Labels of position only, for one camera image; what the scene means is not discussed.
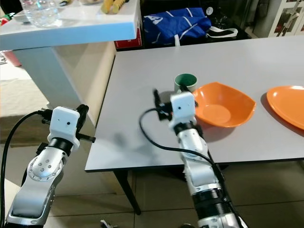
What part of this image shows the white black robot leg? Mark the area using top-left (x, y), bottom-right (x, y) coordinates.
top-left (100, 218), bottom-right (115, 228)

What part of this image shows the black table leg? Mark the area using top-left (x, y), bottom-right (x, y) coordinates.
top-left (114, 170), bottom-right (142, 215)

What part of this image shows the white glass door cabinet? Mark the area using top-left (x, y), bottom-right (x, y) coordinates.
top-left (252, 0), bottom-right (304, 38)

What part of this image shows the orange deep bowl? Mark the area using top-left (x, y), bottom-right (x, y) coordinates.
top-left (192, 82), bottom-right (256, 128)

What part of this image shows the green ceramic mug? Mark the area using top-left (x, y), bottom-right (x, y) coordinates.
top-left (174, 73), bottom-right (198, 94)

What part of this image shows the white bar counter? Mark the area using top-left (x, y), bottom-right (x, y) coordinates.
top-left (0, 0), bottom-right (141, 112)

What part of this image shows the red box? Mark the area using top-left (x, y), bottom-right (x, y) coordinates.
top-left (114, 28), bottom-right (144, 50)

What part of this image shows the orange oval plate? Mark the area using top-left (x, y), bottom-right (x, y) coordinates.
top-left (266, 85), bottom-right (304, 131)

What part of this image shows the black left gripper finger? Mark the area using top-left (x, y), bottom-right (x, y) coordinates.
top-left (75, 104), bottom-right (90, 125)

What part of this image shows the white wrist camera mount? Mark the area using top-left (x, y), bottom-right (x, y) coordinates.
top-left (47, 107), bottom-right (80, 145)
top-left (170, 91), bottom-right (196, 129)

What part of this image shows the red plastic bucket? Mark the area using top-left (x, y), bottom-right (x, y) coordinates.
top-left (2, 50), bottom-right (20, 67)

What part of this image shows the yellow item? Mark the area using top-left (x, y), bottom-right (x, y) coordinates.
top-left (101, 0), bottom-right (127, 14)

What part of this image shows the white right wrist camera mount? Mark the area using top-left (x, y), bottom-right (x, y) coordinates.
top-left (170, 91), bottom-right (196, 129)

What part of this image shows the clear glass bowl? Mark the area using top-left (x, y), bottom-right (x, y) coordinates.
top-left (21, 0), bottom-right (61, 27)

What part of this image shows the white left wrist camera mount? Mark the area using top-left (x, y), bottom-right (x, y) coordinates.
top-left (47, 107), bottom-right (80, 145)

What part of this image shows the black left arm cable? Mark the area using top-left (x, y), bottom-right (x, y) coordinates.
top-left (1, 111), bottom-right (48, 225)

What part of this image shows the blue bag with white straps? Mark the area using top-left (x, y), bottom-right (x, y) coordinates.
top-left (142, 13), bottom-right (238, 47)

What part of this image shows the brown grey table cloth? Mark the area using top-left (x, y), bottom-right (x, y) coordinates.
top-left (0, 78), bottom-right (41, 141)

